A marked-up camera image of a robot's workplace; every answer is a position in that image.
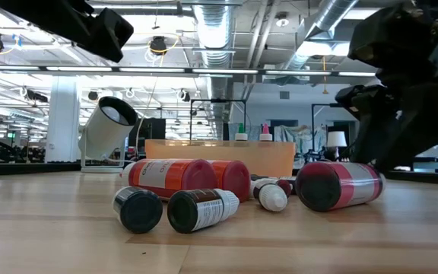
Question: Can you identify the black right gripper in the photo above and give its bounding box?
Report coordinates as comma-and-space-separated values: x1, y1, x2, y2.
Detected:
335, 64, 438, 173

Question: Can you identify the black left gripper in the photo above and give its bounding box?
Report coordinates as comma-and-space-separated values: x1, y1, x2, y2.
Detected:
88, 7, 135, 64

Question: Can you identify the large pink food coloring bottle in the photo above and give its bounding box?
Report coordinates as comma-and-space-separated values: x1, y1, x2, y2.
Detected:
294, 161, 386, 213
259, 122, 274, 142

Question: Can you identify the large orange food coloring bottle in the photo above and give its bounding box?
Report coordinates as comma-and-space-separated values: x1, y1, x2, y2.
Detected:
119, 158, 217, 202
208, 159, 251, 203

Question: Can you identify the small brown-label food coloring bottle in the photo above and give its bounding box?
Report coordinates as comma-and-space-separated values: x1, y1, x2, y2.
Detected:
167, 188, 240, 234

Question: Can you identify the white-shade table lamp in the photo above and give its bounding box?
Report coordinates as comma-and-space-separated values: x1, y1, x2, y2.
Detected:
327, 131, 348, 151

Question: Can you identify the pale draped cloth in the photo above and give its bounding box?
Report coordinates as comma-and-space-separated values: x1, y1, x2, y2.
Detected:
228, 122, 262, 141
274, 125, 329, 153

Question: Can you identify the white spot lamp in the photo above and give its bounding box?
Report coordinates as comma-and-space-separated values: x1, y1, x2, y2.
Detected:
77, 95, 139, 173

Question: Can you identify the black monitor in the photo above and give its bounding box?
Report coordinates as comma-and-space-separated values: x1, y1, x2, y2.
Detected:
129, 118, 167, 148

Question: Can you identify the orange mat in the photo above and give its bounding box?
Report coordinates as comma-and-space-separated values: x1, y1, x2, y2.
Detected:
144, 139, 297, 178

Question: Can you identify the black frame stand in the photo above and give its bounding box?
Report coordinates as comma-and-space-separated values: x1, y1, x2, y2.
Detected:
189, 97, 247, 140
311, 102, 357, 153

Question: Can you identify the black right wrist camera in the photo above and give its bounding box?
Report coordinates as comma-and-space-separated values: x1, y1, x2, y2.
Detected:
347, 3, 438, 79

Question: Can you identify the black aluminium table frame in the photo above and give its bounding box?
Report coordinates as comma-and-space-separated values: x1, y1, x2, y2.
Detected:
0, 161, 438, 187

